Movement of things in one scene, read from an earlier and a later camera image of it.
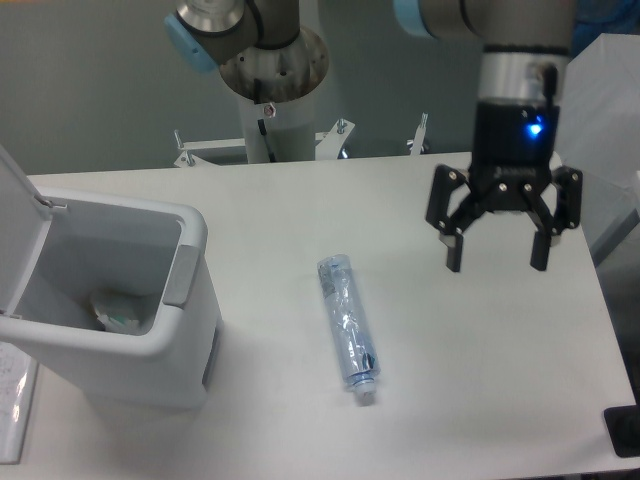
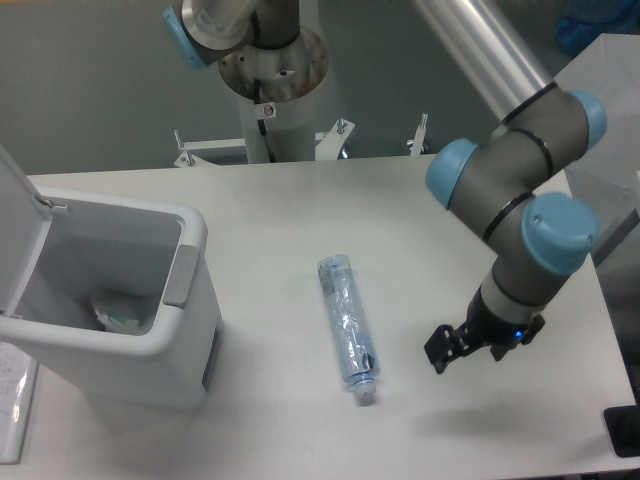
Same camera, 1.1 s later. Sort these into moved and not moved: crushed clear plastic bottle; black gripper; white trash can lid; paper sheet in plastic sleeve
Moved: black gripper
Not moved: white trash can lid; crushed clear plastic bottle; paper sheet in plastic sleeve
